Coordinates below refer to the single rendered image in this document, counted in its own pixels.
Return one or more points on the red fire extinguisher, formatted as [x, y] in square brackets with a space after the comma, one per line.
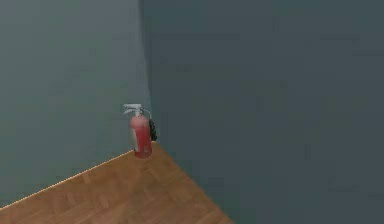
[142, 136]

